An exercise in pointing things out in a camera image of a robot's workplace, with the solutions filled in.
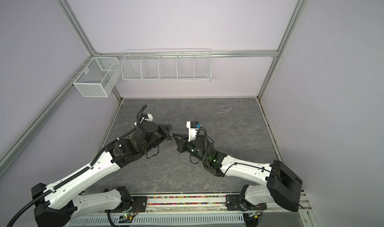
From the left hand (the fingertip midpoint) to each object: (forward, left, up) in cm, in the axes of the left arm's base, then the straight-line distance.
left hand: (171, 129), depth 70 cm
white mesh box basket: (+45, +52, -3) cm, 68 cm away
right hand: (-3, 0, -3) cm, 4 cm away
